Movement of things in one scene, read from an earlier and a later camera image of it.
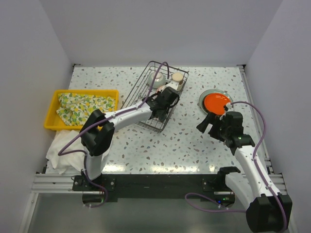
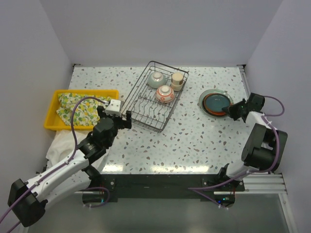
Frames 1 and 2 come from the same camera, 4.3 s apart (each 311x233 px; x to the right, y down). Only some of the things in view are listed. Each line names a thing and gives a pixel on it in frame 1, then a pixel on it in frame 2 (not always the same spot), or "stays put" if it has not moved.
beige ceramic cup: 178,77 stays put
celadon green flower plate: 214,91 stays put
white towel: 68,163 stays put
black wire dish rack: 157,75 stays put
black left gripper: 159,92 → 124,123
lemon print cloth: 76,108 stays put
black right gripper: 218,120 → 231,109
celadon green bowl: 160,80 stays put
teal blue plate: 160,113 → 216,102
